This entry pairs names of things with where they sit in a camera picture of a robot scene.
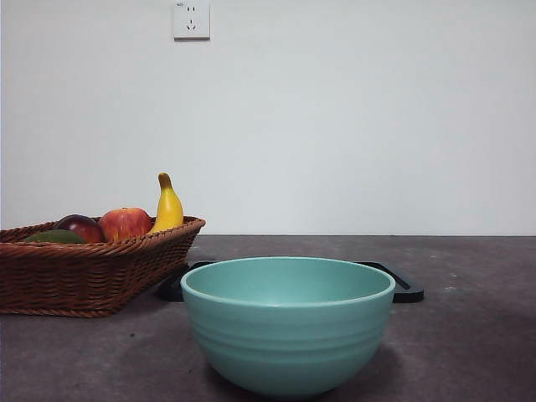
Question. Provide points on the red yellow apple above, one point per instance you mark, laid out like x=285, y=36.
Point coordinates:
x=125, y=224

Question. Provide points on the dark red plum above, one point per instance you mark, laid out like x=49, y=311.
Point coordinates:
x=81, y=228

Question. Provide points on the white wall socket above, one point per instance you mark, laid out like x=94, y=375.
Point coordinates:
x=192, y=21

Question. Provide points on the yellow banana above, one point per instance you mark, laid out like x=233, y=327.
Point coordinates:
x=169, y=209

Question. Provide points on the green avocado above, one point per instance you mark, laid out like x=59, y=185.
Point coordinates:
x=54, y=237

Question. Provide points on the brown wicker basket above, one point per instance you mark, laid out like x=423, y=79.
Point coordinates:
x=84, y=276

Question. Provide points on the black rectangular tray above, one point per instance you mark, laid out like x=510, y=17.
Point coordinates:
x=409, y=293

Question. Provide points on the teal ribbed bowl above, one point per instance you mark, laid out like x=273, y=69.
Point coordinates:
x=289, y=343

